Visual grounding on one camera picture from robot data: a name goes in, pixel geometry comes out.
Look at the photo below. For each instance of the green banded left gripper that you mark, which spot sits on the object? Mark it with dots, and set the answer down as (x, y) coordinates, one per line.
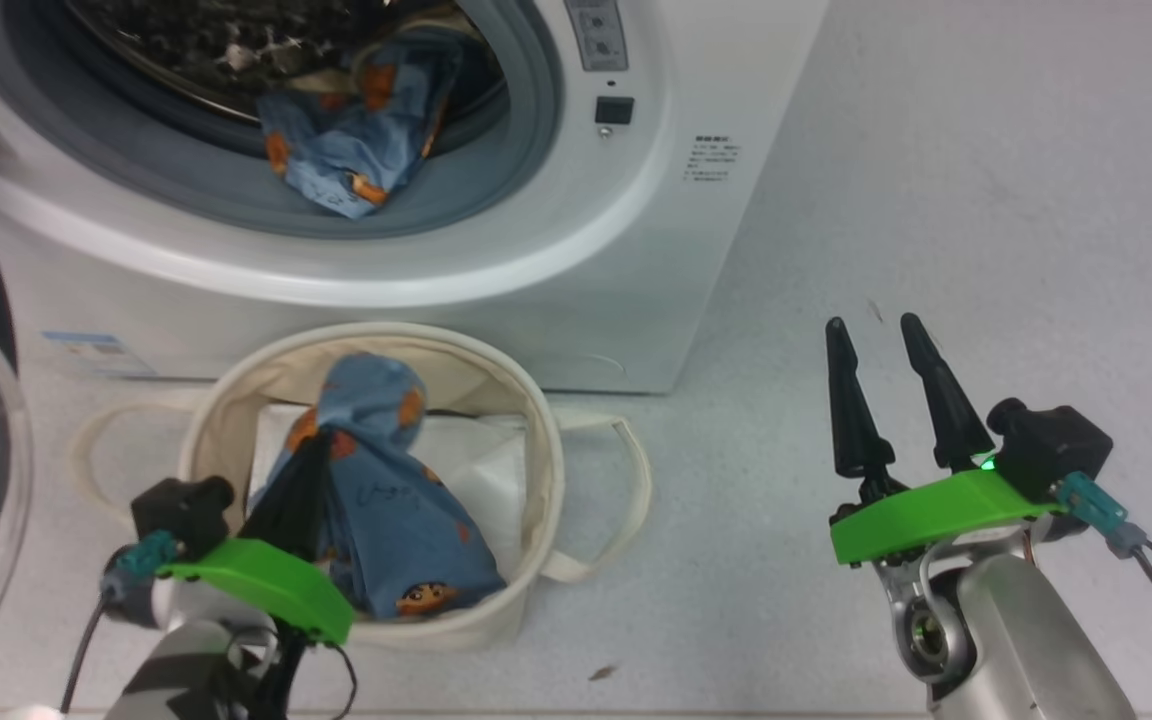
(266, 580)

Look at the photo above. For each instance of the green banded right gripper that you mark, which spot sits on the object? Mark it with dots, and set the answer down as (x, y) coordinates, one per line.
(936, 515)

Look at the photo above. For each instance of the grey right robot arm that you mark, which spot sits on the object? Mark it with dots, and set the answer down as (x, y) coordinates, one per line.
(1036, 640)

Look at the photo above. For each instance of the cream fabric laundry basket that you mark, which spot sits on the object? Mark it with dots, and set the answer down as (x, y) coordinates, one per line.
(236, 380)

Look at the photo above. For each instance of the white folded basket liner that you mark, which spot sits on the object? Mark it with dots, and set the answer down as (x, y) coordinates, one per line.
(481, 470)

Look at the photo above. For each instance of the white front-load washing machine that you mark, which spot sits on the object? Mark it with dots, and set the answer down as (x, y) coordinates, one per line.
(636, 250)

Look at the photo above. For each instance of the grey rubber door gasket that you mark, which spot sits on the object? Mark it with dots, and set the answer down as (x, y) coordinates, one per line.
(186, 180)

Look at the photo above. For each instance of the blue energy label sticker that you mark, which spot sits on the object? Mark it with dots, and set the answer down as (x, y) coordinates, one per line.
(96, 352)

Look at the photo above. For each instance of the round filter cover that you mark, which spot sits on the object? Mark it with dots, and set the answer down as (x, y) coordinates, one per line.
(586, 365)

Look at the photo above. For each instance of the small brown floor debris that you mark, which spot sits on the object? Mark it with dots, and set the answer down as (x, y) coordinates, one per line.
(603, 672)

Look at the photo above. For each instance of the grey warning sticker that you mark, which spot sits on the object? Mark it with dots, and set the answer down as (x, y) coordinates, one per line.
(596, 35)

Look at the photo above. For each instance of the perforated steel drum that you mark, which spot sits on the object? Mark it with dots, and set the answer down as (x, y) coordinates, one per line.
(186, 40)

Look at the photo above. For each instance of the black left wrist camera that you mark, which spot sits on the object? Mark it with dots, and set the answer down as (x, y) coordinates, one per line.
(176, 510)

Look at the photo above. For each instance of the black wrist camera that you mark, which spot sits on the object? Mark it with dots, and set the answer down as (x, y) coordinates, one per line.
(176, 510)
(1046, 445)

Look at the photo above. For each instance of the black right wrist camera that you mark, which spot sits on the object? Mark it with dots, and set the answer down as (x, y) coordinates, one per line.
(1046, 445)

